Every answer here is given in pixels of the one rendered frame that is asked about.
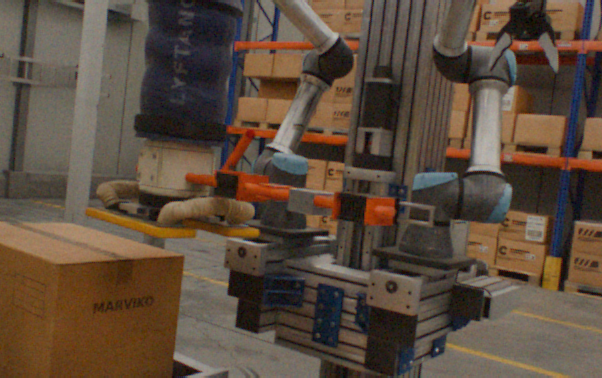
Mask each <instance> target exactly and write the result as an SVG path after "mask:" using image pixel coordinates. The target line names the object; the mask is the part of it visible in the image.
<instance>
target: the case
mask: <svg viewBox="0 0 602 378"><path fill-rule="evenodd" d="M184 264H185V255H184V254H179V253H176V252H172V251H168V250H165V249H160V248H157V247H153V246H150V245H146V244H143V243H138V242H134V241H131V240H127V239H124V238H120V236H116V235H112V234H109V233H105V232H102V231H98V230H93V229H90V228H86V227H83V226H79V225H76V224H71V223H10V224H0V378H172V370H173V361H174V352H175V341H176V332H177V322H178V313H179V302H180V293H181V284H182V274H184Z"/></svg>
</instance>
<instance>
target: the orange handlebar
mask: <svg viewBox="0 0 602 378"><path fill-rule="evenodd" d="M216 172H217V170H214V176H212V175H206V174H202V175H198V174H192V173H188V174H187V175H186V176H185V179H186V181H188V182H192V183H197V184H202V185H208V186H214V187H215V182H216V180H215V177H216ZM290 188H294V187H292V186H286V185H283V184H275V183H269V184H266V183H258V184H252V183H245V184H244V186H243V190H244V193H246V194H252V195H257V196H256V197H257V198H261V199H266V200H271V201H278V202H282V201H288V198H289V189H290ZM333 198H334V197H333V196H331V197H324V196H316V197H315V198H314V200H313V203H314V205H315V206H317V207H323V208H328V209H332V207H333ZM394 216H395V209H394V207H392V206H376V207H375V208H374V217H375V218H380V219H391V218H393V217H394Z"/></svg>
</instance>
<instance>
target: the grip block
mask: <svg viewBox="0 0 602 378"><path fill-rule="evenodd" d="M215 180H216V182H215V187H214V197H225V198H231V199H235V198H236V201H242V202H266V199H261V198H257V197H256V196H257V195H252V194H246V193H244V190H243V186H244V184H245V183H252V184H258V183H266V184H268V180H269V176H263V175H251V174H246V173H245V172H233V171H220V170H217V172H216V177H215Z"/></svg>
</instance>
